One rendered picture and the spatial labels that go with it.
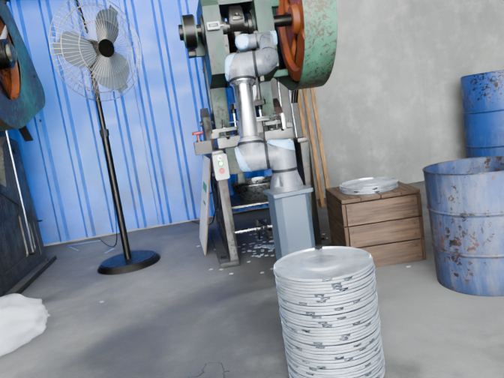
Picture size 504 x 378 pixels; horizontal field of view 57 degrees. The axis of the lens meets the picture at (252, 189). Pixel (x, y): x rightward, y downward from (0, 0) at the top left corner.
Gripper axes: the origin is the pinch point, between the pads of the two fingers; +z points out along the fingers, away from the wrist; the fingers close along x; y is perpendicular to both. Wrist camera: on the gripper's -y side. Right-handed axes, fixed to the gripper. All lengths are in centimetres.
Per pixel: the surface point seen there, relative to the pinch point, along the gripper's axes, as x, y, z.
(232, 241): 24, -10, 75
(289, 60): -34, 41, -23
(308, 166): -24.4, -9.8, 41.0
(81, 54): 88, 12, -37
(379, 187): -47, -50, 52
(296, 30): -35, 17, -37
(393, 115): -147, 135, 26
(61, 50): 98, 11, -40
